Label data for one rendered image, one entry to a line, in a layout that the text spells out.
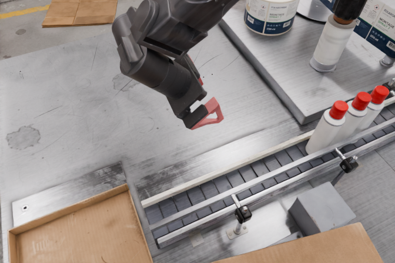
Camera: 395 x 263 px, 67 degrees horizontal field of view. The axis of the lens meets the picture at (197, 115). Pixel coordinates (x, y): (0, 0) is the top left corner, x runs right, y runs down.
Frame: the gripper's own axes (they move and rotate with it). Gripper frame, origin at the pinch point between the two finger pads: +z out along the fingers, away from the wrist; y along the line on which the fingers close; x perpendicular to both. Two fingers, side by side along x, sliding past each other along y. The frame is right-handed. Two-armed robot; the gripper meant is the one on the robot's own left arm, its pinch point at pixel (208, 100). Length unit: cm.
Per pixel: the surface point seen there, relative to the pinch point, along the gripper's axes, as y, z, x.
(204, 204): -11.0, 13.2, 17.7
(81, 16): 228, 73, 89
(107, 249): -7.7, 7.6, 44.6
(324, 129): -6.8, 30.9, -12.0
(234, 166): -2.9, 24.4, 11.2
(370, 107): -7.1, 36.5, -23.4
